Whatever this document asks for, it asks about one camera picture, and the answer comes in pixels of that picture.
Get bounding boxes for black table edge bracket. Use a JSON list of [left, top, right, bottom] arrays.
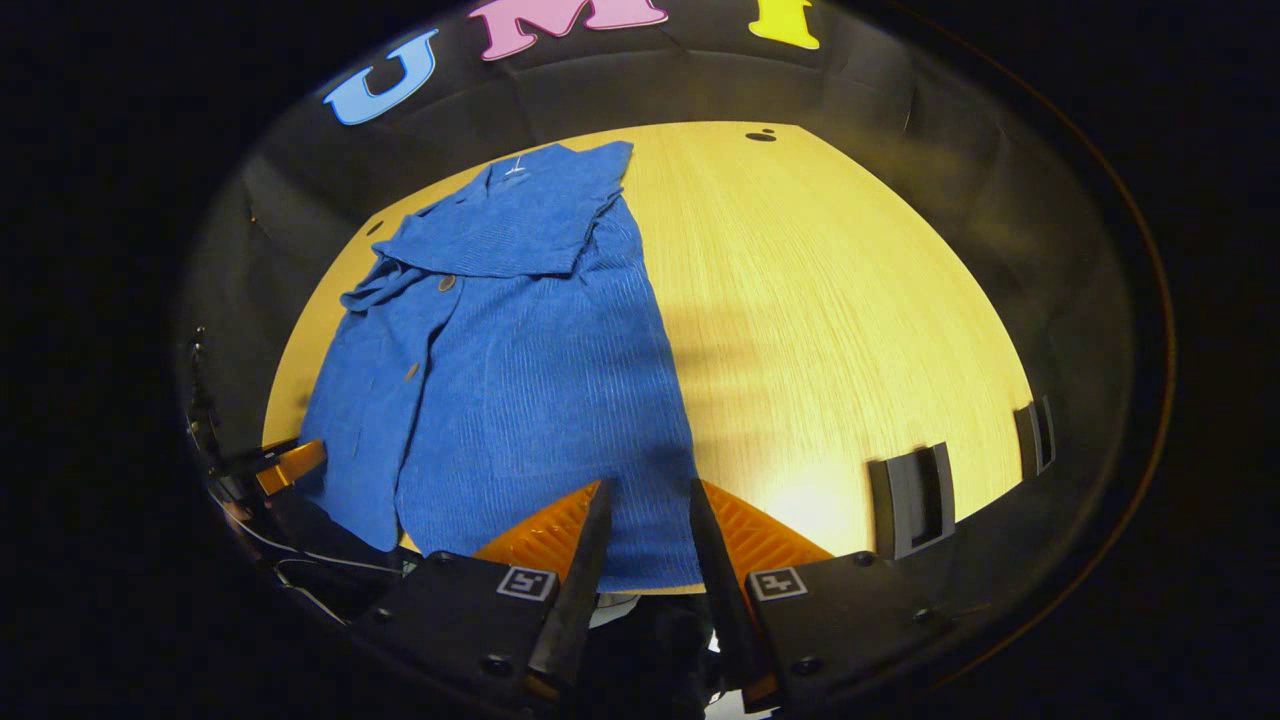
[[868, 442, 957, 561], [1013, 396, 1057, 479]]

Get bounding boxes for blue jacket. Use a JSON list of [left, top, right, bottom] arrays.
[[298, 140, 706, 593]]

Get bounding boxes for black backdrop cloth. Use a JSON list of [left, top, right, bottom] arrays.
[[175, 0, 1141, 501]]

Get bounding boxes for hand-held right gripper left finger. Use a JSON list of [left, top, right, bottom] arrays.
[[350, 478, 615, 713]]

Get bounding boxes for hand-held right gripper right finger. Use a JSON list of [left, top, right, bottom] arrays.
[[688, 477, 961, 715]]

